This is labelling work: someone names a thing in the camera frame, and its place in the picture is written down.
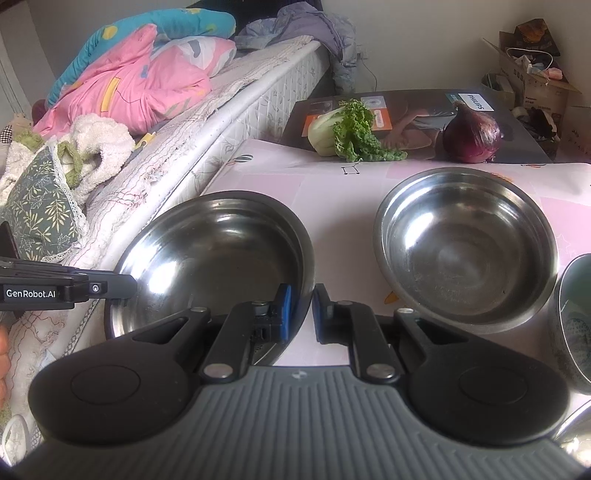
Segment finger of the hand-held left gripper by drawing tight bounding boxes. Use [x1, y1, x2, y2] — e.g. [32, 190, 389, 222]
[64, 272, 139, 304]

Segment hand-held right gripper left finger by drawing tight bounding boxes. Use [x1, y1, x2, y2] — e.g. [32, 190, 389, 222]
[131, 284, 294, 385]

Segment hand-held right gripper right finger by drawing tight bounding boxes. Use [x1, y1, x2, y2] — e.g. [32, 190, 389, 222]
[311, 284, 468, 385]

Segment stainless steel bowl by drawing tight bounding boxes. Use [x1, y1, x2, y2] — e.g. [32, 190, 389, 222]
[373, 167, 560, 334]

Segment teal ceramic bowl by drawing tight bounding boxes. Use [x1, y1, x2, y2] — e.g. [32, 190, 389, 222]
[549, 253, 591, 394]

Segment person's left hand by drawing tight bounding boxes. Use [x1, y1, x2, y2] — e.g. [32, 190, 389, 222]
[0, 324, 12, 409]

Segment green floral pillow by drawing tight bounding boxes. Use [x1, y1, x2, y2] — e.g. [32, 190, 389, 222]
[0, 140, 89, 262]

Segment pink balloon print tablecloth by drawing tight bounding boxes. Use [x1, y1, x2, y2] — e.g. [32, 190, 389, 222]
[198, 137, 591, 418]

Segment white fleece blanket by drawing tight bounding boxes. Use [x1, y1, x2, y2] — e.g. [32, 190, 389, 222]
[0, 113, 136, 209]

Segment green plush toy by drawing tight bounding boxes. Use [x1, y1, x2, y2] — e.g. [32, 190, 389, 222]
[0, 113, 47, 149]

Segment napa cabbage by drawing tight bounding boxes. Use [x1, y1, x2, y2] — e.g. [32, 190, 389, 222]
[307, 99, 408, 163]

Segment pink quilt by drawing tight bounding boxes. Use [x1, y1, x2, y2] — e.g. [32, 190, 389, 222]
[34, 23, 237, 137]

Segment white quilted mattress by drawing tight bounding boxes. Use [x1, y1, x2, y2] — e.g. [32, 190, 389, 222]
[0, 34, 331, 462]

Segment flat printed box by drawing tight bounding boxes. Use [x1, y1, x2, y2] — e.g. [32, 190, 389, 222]
[278, 89, 553, 165]

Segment red onion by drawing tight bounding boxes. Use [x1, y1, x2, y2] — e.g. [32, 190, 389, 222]
[441, 102, 504, 165]

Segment teal quilt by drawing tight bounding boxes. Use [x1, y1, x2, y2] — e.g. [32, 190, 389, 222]
[46, 6, 236, 108]

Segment stainless steel plate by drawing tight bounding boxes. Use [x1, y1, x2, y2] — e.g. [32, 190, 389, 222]
[551, 401, 591, 459]

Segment grey clothes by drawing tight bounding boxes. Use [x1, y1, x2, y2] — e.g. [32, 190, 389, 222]
[235, 4, 359, 96]

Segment open cardboard box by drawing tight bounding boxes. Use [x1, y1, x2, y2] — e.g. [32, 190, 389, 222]
[481, 18, 583, 121]

